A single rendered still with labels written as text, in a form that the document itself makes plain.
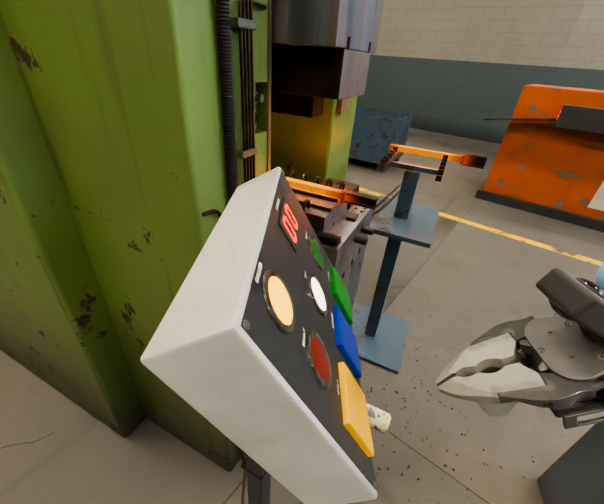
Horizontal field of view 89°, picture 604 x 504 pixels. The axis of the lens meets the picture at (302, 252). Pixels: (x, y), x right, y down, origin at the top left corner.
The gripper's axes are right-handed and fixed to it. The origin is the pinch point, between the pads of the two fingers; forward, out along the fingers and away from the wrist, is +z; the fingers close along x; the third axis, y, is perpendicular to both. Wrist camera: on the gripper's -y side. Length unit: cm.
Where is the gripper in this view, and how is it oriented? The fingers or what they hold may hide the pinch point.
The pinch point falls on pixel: (448, 379)
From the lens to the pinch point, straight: 38.3
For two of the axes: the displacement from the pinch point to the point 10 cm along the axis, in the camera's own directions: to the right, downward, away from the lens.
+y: 4.4, 7.6, 4.7
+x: 0.3, -5.3, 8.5
